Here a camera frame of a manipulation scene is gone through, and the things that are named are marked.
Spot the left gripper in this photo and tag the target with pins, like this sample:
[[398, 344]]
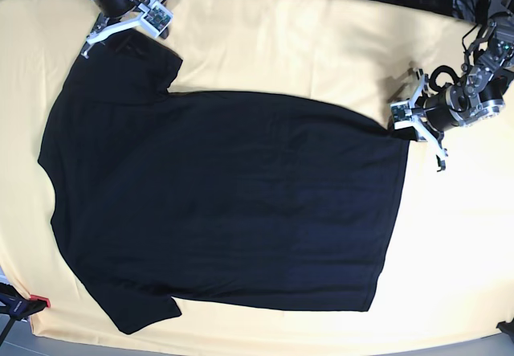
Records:
[[445, 110]]

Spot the black T-shirt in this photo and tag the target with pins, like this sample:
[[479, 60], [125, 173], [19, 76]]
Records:
[[242, 198]]

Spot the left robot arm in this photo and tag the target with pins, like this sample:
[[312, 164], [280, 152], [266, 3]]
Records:
[[486, 69]]

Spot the blue red table clamp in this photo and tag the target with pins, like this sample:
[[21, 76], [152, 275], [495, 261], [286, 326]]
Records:
[[16, 306]]

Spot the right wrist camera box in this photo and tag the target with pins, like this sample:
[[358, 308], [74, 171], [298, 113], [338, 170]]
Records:
[[156, 21]]

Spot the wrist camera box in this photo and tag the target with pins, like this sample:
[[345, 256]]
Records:
[[401, 113], [156, 21]]

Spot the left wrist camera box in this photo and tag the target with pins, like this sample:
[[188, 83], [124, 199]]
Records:
[[401, 113]]

